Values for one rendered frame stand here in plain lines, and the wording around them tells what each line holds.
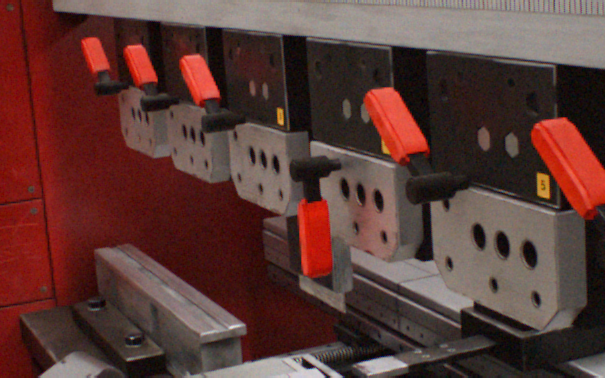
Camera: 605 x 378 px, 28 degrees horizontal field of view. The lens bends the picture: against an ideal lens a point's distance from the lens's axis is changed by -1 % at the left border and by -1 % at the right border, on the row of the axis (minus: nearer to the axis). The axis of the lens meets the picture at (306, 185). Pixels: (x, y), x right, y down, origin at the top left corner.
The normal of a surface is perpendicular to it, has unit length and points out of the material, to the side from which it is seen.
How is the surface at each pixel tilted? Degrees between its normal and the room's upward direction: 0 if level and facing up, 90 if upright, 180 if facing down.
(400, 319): 90
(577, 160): 39
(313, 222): 91
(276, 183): 90
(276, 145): 90
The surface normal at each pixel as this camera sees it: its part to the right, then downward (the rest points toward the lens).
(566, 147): 0.20, -0.66
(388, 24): -0.91, 0.15
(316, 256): 0.41, 0.17
